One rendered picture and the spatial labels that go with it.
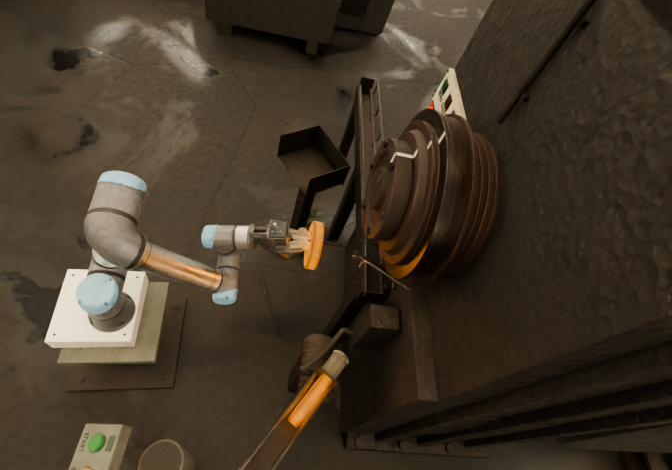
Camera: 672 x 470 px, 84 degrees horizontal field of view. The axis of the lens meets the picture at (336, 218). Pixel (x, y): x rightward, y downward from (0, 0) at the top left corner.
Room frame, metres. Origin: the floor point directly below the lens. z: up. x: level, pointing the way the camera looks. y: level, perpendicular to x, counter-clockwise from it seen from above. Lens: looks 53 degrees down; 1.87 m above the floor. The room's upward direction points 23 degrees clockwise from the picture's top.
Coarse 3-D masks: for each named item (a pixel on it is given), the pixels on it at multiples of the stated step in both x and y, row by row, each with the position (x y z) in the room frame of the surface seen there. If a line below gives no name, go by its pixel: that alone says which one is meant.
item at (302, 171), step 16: (320, 128) 1.31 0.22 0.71; (288, 144) 1.20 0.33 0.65; (304, 144) 1.27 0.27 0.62; (320, 144) 1.29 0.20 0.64; (288, 160) 1.16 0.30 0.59; (304, 160) 1.20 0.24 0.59; (320, 160) 1.24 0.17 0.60; (336, 160) 1.21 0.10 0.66; (304, 176) 1.10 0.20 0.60; (320, 176) 1.04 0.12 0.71; (336, 176) 1.11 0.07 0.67; (304, 192) 1.01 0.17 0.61; (304, 208) 1.12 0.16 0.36; (304, 224) 1.14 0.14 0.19; (288, 256) 1.03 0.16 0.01
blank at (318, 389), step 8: (320, 376) 0.31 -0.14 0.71; (320, 384) 0.27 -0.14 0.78; (328, 384) 0.28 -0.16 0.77; (312, 392) 0.24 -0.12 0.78; (320, 392) 0.25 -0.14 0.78; (304, 400) 0.22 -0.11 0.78; (312, 400) 0.23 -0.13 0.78; (296, 408) 0.20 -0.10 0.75; (304, 408) 0.20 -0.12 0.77; (312, 408) 0.21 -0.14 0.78; (296, 416) 0.18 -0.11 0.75; (304, 416) 0.19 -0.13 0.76; (296, 424) 0.17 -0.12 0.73
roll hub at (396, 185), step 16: (400, 144) 0.76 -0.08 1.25; (384, 160) 0.79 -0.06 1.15; (400, 160) 0.70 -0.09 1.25; (384, 176) 0.71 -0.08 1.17; (400, 176) 0.66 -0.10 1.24; (368, 192) 0.77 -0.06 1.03; (384, 192) 0.68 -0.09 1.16; (400, 192) 0.63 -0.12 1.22; (368, 208) 0.73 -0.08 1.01; (384, 208) 0.62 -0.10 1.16; (400, 208) 0.61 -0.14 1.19; (368, 224) 0.66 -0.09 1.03; (384, 224) 0.59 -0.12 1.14; (400, 224) 0.60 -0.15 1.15; (384, 240) 0.60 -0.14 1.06
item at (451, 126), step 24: (432, 120) 0.83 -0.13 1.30; (456, 120) 0.84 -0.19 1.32; (456, 144) 0.73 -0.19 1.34; (456, 168) 0.67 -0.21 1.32; (456, 192) 0.62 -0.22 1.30; (432, 216) 0.58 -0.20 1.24; (456, 216) 0.59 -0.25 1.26; (432, 240) 0.54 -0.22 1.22; (384, 264) 0.62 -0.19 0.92; (408, 264) 0.54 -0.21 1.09; (432, 264) 0.54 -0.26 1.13
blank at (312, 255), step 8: (312, 224) 0.70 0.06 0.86; (320, 224) 0.69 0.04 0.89; (312, 232) 0.66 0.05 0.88; (320, 232) 0.65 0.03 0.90; (312, 240) 0.62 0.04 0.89; (320, 240) 0.63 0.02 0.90; (312, 248) 0.60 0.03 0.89; (320, 248) 0.61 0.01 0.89; (304, 256) 0.63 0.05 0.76; (312, 256) 0.58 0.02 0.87; (304, 264) 0.60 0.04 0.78; (312, 264) 0.58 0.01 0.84
